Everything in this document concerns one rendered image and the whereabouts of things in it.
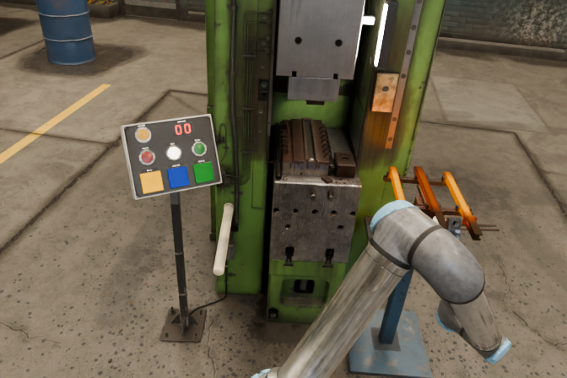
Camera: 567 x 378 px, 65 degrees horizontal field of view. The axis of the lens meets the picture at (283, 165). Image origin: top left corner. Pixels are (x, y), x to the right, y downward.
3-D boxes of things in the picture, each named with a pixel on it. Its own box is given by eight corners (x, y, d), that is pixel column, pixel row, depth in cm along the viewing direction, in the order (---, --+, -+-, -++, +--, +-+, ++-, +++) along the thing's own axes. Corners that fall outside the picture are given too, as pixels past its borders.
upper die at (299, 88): (337, 102, 177) (340, 79, 172) (287, 99, 176) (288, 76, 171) (327, 67, 213) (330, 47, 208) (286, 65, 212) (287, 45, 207)
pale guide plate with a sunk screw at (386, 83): (391, 112, 192) (399, 75, 183) (370, 111, 192) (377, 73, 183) (390, 110, 194) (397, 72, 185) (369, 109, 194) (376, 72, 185)
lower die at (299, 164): (326, 176, 195) (329, 160, 191) (282, 175, 194) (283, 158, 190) (320, 133, 231) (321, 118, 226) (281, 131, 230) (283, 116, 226)
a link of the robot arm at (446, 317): (455, 342, 142) (465, 316, 136) (428, 316, 150) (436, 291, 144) (474, 331, 146) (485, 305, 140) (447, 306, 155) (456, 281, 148)
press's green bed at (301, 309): (335, 326, 238) (347, 262, 214) (265, 324, 237) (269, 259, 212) (326, 256, 285) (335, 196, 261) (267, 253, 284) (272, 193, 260)
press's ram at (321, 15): (375, 81, 172) (394, -30, 152) (276, 75, 171) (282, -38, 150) (359, 49, 208) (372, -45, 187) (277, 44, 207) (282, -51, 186)
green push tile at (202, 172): (214, 180, 176) (211, 161, 175) (196, 184, 173) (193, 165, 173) (213, 180, 178) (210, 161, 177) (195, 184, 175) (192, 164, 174)
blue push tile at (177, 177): (189, 185, 172) (186, 166, 171) (169, 189, 169) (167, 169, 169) (188, 185, 174) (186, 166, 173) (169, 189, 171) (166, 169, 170)
